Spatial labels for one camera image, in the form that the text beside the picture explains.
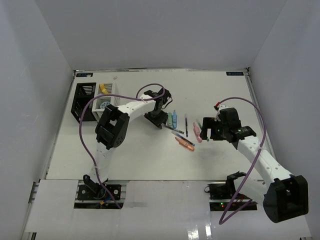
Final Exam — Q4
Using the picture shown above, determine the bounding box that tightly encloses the green gel pen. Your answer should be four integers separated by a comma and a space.
196, 118, 210, 142

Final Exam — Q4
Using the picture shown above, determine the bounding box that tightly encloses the white slotted organizer box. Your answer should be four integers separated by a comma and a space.
91, 82, 120, 122

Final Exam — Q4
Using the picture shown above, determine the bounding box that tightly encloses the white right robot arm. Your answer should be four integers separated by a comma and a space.
200, 105, 309, 223

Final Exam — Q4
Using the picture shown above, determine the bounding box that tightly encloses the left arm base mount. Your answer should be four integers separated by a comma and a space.
74, 183, 128, 210

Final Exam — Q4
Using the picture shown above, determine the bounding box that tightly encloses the pink highlighter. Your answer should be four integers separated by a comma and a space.
193, 122, 203, 143

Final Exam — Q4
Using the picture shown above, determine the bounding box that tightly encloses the blue uncapped highlighter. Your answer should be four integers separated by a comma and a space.
172, 110, 178, 129

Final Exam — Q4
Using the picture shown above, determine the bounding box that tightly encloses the black gel pen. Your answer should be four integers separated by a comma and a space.
163, 125, 185, 135

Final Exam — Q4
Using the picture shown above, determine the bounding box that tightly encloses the green capped highlighter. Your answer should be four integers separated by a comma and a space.
166, 112, 173, 127

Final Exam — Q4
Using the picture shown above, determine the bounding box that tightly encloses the blue gel pen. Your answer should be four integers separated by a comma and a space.
173, 132, 195, 147

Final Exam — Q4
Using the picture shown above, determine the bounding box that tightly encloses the purple gel pen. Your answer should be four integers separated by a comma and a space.
184, 113, 189, 138

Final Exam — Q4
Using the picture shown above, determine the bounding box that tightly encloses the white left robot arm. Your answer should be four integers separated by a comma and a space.
79, 87, 172, 200

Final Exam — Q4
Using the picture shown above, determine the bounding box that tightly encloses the blue white tape roll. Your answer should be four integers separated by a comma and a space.
99, 101, 111, 109

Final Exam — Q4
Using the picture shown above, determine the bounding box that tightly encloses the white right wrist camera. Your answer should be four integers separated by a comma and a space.
214, 102, 229, 118

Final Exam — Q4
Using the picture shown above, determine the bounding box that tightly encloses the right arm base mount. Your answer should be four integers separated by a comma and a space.
204, 171, 258, 212

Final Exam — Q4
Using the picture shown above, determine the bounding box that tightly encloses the yellow highlighter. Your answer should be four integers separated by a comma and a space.
99, 83, 106, 94

